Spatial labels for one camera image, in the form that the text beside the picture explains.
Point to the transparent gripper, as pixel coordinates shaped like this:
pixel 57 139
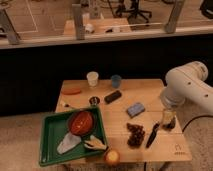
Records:
pixel 168 119

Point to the black eraser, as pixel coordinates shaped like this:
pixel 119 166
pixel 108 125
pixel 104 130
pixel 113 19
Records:
pixel 112 97

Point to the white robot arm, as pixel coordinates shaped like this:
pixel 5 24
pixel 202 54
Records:
pixel 185 82

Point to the blue sponge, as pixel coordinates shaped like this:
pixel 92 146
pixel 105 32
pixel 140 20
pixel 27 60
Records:
pixel 135 109

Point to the bunch of dark grapes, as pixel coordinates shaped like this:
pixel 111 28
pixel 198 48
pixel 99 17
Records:
pixel 137 135

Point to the orange fruit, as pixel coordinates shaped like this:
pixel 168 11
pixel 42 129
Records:
pixel 112 157

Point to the blue cup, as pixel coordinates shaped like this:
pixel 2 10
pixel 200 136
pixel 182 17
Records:
pixel 116 81

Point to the small dark metal cup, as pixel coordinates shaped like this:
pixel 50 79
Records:
pixel 94 100

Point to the yellow banana toy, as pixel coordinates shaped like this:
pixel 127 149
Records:
pixel 94 143

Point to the red bowl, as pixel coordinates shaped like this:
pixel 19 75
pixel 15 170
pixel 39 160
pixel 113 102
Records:
pixel 81 123

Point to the white paper cup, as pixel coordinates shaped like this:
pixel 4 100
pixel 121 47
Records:
pixel 92 78

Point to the white cloth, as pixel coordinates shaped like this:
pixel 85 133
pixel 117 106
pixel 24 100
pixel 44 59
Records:
pixel 69 142

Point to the small white spoon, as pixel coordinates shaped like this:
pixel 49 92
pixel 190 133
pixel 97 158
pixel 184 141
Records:
pixel 66 105

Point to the orange flat lid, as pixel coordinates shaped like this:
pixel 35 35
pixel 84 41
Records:
pixel 71 91

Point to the green plastic tray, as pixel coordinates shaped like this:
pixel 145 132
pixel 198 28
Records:
pixel 54 128

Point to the black office chair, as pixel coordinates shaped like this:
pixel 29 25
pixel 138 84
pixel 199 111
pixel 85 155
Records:
pixel 133 11

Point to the black handled knife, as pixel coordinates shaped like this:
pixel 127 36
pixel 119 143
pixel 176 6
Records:
pixel 153 134

